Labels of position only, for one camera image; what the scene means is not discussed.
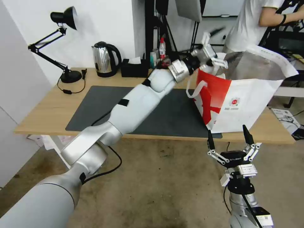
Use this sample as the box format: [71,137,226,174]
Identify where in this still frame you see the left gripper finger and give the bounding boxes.
[209,57,229,70]
[200,26,225,49]

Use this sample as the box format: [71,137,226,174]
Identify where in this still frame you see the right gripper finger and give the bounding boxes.
[242,124,262,162]
[206,130,226,165]

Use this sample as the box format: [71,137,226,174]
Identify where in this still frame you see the white red takeout bag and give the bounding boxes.
[186,45,299,134]

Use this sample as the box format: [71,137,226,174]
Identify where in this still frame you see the red cap bottle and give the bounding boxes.
[159,37,166,61]

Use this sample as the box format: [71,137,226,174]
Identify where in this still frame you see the grey reflector panel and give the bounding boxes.
[175,0,203,22]

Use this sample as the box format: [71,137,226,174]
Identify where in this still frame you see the small pale jar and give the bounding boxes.
[149,48,159,68]

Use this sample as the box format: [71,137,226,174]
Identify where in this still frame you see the black light stand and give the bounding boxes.
[152,0,182,67]

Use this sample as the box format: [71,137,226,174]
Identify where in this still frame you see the white box on floor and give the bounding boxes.
[270,107,300,124]

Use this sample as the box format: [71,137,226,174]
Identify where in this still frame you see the person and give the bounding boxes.
[223,0,304,55]

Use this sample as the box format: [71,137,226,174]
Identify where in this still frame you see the black desk mat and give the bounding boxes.
[65,85,224,139]

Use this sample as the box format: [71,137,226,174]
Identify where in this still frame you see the black tissue box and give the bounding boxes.
[120,57,149,78]

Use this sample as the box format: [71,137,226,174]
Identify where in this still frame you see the black mesh chair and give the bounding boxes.
[258,22,304,109]

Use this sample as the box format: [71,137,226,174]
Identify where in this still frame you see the steel electric kettle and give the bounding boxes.
[91,41,123,78]

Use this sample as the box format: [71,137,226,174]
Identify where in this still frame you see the black desk lamp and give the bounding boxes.
[28,6,83,84]

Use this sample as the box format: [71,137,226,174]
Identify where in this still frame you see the white table leg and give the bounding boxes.
[46,135,72,169]

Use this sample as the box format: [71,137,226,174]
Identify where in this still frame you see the printed papers on floor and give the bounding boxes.
[26,134,72,150]

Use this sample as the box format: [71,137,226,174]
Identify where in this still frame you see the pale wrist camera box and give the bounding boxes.
[237,164,258,178]
[193,45,218,61]

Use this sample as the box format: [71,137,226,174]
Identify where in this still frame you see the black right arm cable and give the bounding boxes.
[223,187,262,228]

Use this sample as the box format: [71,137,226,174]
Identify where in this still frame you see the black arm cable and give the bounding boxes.
[223,187,262,228]
[79,111,123,186]

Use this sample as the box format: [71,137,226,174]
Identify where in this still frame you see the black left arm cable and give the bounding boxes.
[79,111,123,186]

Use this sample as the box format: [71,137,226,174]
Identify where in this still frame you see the black lamp cable with switch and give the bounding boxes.
[57,68,87,95]

